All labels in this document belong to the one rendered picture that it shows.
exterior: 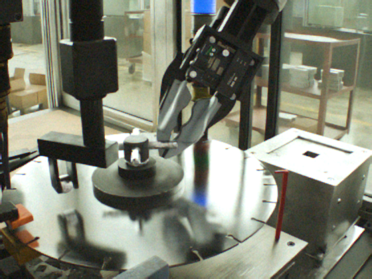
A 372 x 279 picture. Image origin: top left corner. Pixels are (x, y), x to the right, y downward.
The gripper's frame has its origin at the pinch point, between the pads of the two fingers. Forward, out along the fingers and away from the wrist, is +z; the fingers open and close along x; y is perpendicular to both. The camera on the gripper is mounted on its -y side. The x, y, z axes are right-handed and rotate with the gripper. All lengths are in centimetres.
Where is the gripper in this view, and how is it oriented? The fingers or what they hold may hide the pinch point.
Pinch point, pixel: (167, 147)
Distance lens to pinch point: 47.9
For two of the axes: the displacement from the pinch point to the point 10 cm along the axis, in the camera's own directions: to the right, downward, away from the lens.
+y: 0.9, 1.6, -9.8
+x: 8.7, 4.6, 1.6
